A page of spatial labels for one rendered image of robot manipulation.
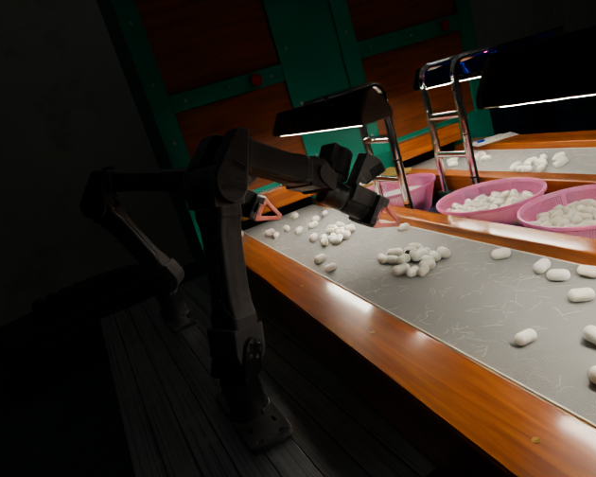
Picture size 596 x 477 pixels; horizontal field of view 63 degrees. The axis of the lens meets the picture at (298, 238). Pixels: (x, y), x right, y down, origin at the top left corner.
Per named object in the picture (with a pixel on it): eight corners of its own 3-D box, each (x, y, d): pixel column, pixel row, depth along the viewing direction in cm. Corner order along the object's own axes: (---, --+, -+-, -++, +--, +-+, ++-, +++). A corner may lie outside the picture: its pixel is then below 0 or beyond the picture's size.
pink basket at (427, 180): (433, 219, 150) (427, 189, 147) (354, 230, 163) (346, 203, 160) (447, 193, 172) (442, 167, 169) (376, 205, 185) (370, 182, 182)
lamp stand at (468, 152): (482, 208, 145) (451, 56, 133) (440, 203, 163) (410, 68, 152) (530, 187, 150) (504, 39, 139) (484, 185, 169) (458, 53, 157)
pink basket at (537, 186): (525, 250, 109) (518, 210, 106) (424, 247, 129) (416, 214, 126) (569, 208, 125) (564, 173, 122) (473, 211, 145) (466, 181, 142)
